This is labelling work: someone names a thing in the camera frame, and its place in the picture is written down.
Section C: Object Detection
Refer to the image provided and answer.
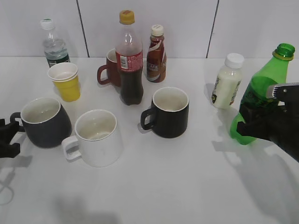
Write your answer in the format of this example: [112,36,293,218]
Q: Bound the white milk bottle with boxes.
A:
[211,53,245,109]

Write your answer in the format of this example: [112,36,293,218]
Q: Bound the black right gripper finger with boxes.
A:
[0,119,25,143]

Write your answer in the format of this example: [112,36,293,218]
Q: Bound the gray ceramic mug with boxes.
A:
[10,98,72,148]

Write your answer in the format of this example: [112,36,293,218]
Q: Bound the white ceramic mug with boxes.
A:
[61,109,124,168]

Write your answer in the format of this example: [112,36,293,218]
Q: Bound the brown coffee drink bottle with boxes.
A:
[146,24,167,83]

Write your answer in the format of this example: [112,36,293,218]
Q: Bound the black ceramic mug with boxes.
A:
[140,87,189,138]

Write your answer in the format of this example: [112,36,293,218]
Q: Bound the clear water bottle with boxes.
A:
[40,18,70,67]

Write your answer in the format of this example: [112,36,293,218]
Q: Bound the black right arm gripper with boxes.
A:
[237,83,299,161]

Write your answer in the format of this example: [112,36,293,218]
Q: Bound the yellow paper cup stack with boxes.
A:
[47,63,80,102]

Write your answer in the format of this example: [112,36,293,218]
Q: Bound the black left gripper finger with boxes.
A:
[0,141,20,158]

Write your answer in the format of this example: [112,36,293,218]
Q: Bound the green sprite bottle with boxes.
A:
[230,43,295,145]

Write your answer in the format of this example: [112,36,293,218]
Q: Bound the cola bottle yellow cap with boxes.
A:
[115,10,143,105]

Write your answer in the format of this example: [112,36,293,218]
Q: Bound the dark red ceramic mug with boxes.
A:
[97,49,121,87]

